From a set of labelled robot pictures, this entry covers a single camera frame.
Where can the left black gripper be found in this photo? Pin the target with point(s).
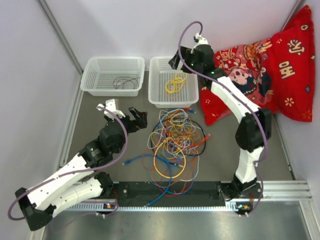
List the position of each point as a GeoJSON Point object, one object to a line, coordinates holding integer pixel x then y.
{"type": "Point", "coordinates": [141, 117]}

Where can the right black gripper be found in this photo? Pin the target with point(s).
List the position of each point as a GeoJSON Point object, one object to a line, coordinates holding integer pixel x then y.
{"type": "Point", "coordinates": [187, 53]}

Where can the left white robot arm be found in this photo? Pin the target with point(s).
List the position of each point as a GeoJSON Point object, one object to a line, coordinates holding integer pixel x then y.
{"type": "Point", "coordinates": [82, 177]}

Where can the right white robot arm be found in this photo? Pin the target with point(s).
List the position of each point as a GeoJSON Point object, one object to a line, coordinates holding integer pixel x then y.
{"type": "Point", "coordinates": [254, 128]}

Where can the right white plastic basket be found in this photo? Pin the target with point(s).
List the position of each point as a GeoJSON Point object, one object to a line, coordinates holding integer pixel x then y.
{"type": "Point", "coordinates": [168, 88]}

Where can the white plastic basket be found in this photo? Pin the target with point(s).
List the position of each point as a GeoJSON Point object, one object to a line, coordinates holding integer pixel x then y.
{"type": "Point", "coordinates": [113, 76]}
{"type": "Point", "coordinates": [168, 88]}

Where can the left white plastic basket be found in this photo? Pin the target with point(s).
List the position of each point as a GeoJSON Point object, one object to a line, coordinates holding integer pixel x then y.
{"type": "Point", "coordinates": [113, 76]}

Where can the red patterned pillow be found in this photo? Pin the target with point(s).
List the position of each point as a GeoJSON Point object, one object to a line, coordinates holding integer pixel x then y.
{"type": "Point", "coordinates": [277, 73]}

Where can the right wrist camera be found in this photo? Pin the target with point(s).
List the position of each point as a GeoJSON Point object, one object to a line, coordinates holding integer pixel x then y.
{"type": "Point", "coordinates": [199, 40]}

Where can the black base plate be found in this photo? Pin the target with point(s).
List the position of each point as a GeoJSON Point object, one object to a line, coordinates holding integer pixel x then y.
{"type": "Point", "coordinates": [126, 190]}

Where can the white slotted cable duct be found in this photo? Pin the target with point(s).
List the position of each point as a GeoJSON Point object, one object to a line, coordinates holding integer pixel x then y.
{"type": "Point", "coordinates": [94, 206]}

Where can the aluminium frame rail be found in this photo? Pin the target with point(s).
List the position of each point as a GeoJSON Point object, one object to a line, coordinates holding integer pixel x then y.
{"type": "Point", "coordinates": [289, 190]}

